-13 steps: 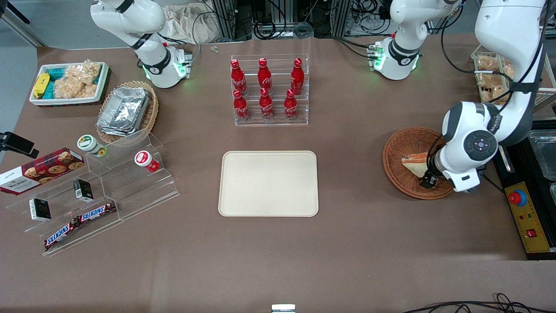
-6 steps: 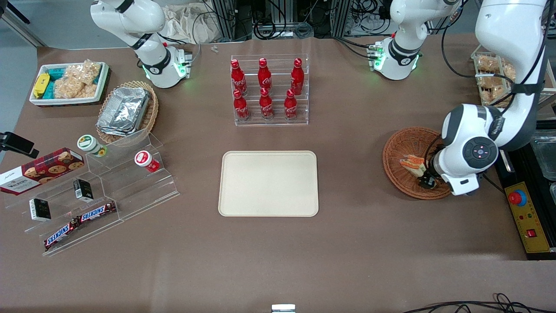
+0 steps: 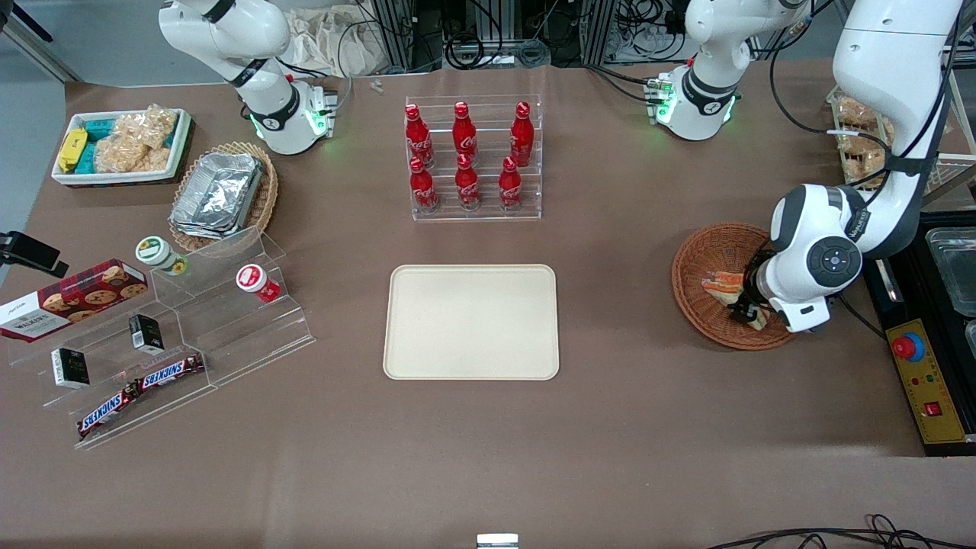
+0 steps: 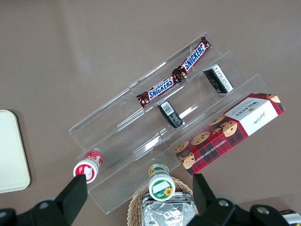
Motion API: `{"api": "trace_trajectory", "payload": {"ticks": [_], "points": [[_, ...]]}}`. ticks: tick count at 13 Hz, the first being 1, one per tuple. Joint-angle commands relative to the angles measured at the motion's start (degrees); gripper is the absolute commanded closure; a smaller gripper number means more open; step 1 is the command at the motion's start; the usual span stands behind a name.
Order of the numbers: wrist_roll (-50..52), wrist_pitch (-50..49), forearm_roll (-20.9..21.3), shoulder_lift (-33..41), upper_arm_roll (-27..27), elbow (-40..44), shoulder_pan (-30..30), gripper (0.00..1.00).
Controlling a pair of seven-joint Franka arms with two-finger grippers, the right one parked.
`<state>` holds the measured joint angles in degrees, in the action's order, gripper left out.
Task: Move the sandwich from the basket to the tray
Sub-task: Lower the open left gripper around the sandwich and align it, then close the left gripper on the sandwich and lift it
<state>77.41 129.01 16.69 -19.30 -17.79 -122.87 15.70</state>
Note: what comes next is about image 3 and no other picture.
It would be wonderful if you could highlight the white wire basket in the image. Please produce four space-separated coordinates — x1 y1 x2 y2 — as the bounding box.
827 72 976 208

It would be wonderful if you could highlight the small black carton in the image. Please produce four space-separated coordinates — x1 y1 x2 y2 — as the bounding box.
51 348 90 390
128 313 165 355

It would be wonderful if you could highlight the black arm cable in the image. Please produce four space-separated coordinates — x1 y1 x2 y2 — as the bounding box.
769 15 963 207

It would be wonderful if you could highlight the clear bag of rice crackers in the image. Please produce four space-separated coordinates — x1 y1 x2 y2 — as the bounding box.
836 128 890 182
113 105 178 150
836 98 879 127
95 136 173 174

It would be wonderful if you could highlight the red-lidded white cup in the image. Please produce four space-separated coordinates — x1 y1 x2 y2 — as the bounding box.
236 264 281 304

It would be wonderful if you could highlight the round brown wicker basket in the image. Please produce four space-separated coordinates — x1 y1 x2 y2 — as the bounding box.
671 222 798 352

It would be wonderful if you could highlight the stack of aluminium foil trays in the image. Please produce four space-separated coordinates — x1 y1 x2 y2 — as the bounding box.
169 152 265 241

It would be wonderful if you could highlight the beige rectangular serving tray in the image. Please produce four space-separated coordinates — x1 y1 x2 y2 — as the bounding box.
383 264 560 381

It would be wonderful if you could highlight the Snickers chocolate bar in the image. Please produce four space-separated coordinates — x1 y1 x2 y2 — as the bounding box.
76 384 143 441
136 352 207 392

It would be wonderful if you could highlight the aluminium frame rack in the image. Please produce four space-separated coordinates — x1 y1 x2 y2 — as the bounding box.
374 0 618 69

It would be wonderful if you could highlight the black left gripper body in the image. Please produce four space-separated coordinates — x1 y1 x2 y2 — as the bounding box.
741 255 768 306

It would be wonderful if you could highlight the plastic-wrapped triangle sandwich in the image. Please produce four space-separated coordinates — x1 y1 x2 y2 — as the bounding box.
701 271 767 330

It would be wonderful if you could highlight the black control box yellow panel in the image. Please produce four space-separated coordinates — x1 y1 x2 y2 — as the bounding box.
862 210 976 457

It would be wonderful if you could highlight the white power strip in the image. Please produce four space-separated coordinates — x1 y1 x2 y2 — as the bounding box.
616 21 687 60

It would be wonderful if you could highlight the white rectangular snack bin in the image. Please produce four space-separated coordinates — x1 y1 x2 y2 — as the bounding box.
51 108 193 188

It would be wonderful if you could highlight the red Coca-Cola bottle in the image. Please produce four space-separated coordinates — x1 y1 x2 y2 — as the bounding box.
455 154 481 210
409 156 439 213
405 104 435 168
510 101 535 167
499 156 523 210
453 101 478 161

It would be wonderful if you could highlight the black clamp mount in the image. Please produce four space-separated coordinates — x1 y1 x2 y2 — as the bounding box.
0 231 69 278

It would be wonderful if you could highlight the yellow snack packet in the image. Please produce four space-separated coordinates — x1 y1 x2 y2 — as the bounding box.
59 128 88 172

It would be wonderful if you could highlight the red tartan cookie box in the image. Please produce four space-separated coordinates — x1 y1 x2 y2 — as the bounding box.
0 258 149 343

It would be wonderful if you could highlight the black coiled cable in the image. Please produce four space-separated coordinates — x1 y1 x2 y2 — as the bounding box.
446 34 504 70

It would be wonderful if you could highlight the beige cloth bag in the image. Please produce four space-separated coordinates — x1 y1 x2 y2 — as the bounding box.
278 8 386 77

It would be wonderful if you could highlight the clear acrylic bottle rack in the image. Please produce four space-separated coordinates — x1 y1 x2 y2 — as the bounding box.
404 95 543 223

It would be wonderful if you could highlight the green-lidded white cup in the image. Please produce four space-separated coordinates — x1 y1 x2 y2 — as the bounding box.
136 236 188 277

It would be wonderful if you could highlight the clear acrylic step display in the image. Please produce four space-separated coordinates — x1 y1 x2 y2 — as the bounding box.
8 226 317 451

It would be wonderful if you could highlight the oval light wicker basket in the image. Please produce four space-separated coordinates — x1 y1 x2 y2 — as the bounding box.
169 141 279 252

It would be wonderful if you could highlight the black cable bundle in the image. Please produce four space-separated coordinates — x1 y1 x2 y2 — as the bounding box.
705 515 976 549

